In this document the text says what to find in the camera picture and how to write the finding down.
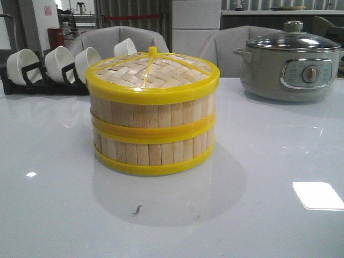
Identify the woven bamboo steamer lid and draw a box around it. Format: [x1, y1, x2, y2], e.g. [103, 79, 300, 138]
[85, 46, 220, 105]

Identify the grey chair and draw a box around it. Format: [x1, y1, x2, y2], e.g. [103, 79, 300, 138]
[198, 26, 279, 77]
[68, 26, 169, 59]

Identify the white bowl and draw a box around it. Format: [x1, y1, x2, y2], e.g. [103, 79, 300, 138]
[75, 47, 102, 84]
[113, 38, 137, 57]
[45, 46, 75, 83]
[6, 48, 39, 85]

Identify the left grey chair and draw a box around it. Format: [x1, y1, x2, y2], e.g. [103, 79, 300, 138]
[68, 26, 169, 59]

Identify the black bowl rack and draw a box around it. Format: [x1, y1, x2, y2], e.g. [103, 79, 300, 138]
[1, 61, 89, 95]

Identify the white cabinet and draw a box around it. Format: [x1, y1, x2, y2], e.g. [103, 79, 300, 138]
[171, 1, 221, 56]

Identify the grey electric cooking pot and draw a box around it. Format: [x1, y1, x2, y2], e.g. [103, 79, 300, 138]
[234, 46, 343, 102]

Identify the red cylindrical container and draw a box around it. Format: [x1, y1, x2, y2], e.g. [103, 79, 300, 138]
[47, 27, 65, 50]

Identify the bamboo steamer tier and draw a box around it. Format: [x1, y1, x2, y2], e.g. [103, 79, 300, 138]
[94, 127, 216, 176]
[91, 92, 216, 139]

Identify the glass pot lid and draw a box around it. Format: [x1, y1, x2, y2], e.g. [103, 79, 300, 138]
[246, 20, 341, 52]

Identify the right grey chair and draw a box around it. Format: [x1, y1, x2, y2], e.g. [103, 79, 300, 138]
[198, 26, 279, 77]

